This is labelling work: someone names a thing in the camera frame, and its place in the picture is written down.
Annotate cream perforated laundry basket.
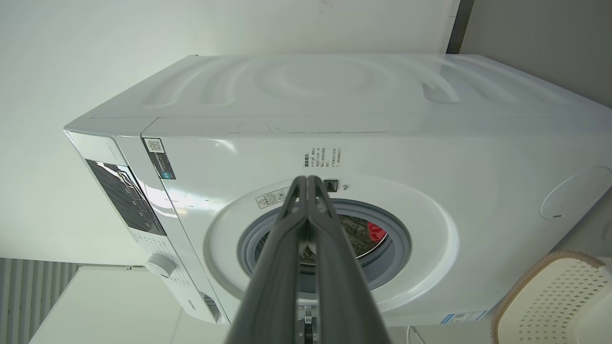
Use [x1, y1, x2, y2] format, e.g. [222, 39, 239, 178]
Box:
[491, 251, 612, 344]

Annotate round drain filter cover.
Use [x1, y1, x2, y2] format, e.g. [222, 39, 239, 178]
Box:
[540, 166, 612, 220]

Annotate silver metal door hinge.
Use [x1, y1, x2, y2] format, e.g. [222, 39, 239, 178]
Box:
[299, 306, 316, 344]

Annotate printed text label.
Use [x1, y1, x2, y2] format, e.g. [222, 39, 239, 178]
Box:
[304, 148, 342, 169]

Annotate dark QR code sticker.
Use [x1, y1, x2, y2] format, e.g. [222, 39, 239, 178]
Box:
[142, 138, 176, 181]

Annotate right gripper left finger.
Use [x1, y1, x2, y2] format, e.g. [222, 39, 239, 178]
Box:
[225, 175, 309, 344]

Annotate black washing machine control panel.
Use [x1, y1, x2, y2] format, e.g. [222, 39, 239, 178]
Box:
[85, 159, 167, 237]

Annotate black wall baseboard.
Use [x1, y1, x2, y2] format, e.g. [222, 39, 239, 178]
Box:
[447, 0, 475, 54]

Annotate white detergent drawer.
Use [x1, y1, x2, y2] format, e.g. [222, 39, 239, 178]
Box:
[189, 290, 224, 324]

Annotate blue energy label sticker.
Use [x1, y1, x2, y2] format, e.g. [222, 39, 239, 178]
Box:
[440, 311, 488, 324]

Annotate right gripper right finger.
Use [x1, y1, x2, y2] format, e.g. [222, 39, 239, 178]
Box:
[308, 175, 393, 344]

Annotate grey warning sticker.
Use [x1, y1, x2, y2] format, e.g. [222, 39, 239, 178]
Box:
[255, 187, 292, 210]

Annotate grey rubber door gasket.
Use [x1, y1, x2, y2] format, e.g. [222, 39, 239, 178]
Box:
[238, 199, 412, 292]

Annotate white front-load washing machine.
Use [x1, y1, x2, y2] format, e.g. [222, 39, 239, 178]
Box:
[64, 54, 612, 328]

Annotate grey ribbed radiator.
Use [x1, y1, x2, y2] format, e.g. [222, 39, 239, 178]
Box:
[0, 258, 79, 344]

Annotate stainless steel washing machine drum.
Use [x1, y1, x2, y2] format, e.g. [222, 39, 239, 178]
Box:
[253, 214, 390, 278]

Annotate white washing machine dial knob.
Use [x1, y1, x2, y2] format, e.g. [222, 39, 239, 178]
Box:
[145, 253, 176, 279]

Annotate red and white garment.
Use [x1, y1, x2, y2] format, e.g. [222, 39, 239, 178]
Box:
[367, 221, 388, 243]

